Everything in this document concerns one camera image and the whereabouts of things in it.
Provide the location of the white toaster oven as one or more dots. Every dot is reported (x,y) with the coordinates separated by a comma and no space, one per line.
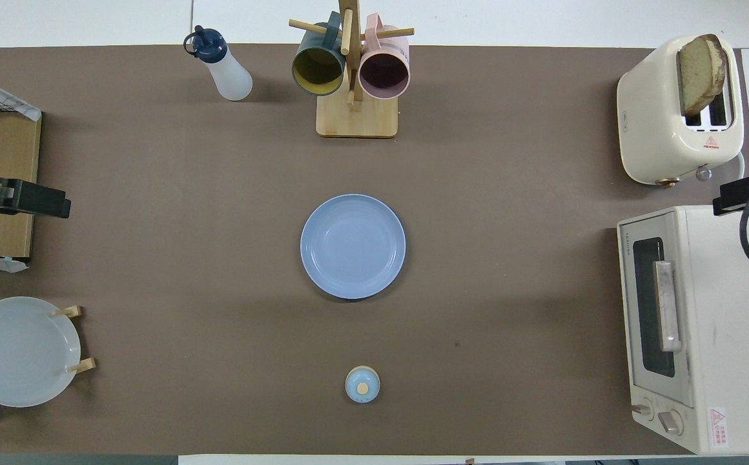
(736,323)

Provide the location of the dark teal mug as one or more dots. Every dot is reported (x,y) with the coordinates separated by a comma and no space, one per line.
(318,68)

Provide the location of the large brown table mat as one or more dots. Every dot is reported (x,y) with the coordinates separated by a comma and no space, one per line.
(155,194)

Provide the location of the cream two-slot toaster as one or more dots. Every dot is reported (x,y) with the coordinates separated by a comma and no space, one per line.
(649,123)

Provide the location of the wooden mug tree stand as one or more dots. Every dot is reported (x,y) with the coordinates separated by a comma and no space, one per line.
(356,119)

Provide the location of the translucent squeeze bottle blue cap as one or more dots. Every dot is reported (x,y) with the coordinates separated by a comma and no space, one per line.
(232,81)

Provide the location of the grey plate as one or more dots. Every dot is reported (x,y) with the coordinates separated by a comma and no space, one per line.
(19,352)

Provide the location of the blue round plate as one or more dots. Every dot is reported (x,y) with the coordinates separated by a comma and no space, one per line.
(353,247)

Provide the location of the slice of brown bread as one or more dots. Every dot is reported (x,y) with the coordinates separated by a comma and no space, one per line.
(700,71)

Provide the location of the wooden plate rack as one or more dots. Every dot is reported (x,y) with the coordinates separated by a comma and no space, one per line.
(74,311)

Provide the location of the pink mug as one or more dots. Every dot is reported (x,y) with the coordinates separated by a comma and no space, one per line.
(384,74)

